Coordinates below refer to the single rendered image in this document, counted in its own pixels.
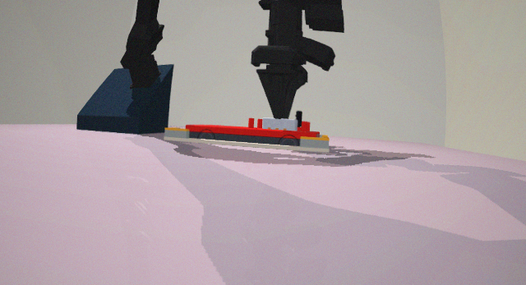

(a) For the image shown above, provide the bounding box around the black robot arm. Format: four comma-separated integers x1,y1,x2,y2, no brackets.
120,0,344,89

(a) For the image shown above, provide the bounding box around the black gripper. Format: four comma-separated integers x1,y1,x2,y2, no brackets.
251,24,308,119

